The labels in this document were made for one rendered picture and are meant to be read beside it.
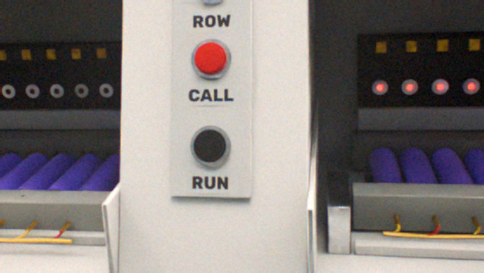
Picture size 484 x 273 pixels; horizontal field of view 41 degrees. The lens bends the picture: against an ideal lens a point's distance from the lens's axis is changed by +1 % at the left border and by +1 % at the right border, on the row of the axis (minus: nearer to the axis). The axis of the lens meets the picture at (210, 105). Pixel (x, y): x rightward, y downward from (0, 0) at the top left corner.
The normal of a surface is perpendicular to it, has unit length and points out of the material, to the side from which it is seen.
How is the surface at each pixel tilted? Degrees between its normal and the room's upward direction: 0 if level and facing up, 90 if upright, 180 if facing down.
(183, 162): 90
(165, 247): 90
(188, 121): 90
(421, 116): 110
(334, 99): 90
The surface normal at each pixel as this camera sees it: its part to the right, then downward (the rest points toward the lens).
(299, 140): -0.18, -0.07
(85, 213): -0.17, 0.28
